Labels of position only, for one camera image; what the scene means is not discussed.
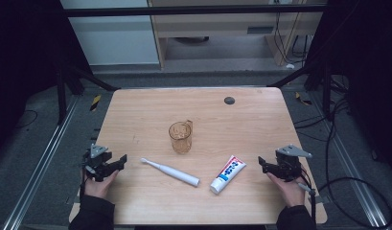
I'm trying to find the yellow black tape strip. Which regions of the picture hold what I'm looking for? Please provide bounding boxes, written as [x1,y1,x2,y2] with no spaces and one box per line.
[89,94,103,112]
[294,91,312,106]

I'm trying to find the thick black floor cable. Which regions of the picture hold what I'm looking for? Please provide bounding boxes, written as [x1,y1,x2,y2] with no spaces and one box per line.
[317,99,392,229]

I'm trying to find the aluminium floor rail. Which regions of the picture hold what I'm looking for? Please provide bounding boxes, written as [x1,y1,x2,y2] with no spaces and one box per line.
[310,92,389,229]
[3,95,80,230]

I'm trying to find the white electric toothbrush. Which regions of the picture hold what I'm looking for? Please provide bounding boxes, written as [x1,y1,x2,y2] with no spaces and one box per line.
[140,157,201,188]

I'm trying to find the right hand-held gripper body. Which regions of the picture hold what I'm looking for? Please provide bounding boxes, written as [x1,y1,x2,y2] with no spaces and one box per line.
[273,144,313,183]

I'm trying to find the black cables under desk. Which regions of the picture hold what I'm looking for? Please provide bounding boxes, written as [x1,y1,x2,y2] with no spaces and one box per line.
[274,12,313,65]

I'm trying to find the light wooden desk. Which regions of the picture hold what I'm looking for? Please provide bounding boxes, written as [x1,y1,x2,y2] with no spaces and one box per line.
[148,0,327,69]

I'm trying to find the right gripper cable with plug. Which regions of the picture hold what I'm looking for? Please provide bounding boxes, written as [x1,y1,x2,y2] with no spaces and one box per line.
[296,169,317,224]

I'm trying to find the black metal stand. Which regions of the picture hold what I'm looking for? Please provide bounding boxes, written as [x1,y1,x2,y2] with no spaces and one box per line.
[266,61,334,120]
[54,63,121,126]

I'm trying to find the white cabinet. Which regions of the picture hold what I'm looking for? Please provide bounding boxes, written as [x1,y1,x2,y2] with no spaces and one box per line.
[59,0,160,66]

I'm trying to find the person's right hand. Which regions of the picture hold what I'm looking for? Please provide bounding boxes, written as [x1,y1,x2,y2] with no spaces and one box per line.
[265,172,308,209]

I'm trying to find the person's left hand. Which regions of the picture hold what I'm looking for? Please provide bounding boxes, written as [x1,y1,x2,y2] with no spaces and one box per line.
[82,169,121,200]

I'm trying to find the black horizontal frame bar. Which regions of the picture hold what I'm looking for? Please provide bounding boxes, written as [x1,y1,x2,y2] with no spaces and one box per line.
[60,4,327,17]

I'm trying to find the black curtain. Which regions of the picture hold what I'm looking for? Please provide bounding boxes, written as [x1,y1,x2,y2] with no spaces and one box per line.
[0,0,92,154]
[307,0,392,176]

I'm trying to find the thin black floor cable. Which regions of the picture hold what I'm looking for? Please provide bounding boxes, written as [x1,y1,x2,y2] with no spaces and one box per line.
[14,109,38,129]

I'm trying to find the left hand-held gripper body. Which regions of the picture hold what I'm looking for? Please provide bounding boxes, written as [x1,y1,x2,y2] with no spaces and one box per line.
[82,143,121,183]

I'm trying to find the amber transparent cup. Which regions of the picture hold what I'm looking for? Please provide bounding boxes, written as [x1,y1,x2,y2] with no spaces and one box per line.
[168,119,194,155]

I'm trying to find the white toothpaste tube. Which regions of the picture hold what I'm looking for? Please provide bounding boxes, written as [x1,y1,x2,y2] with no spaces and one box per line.
[209,154,247,196]

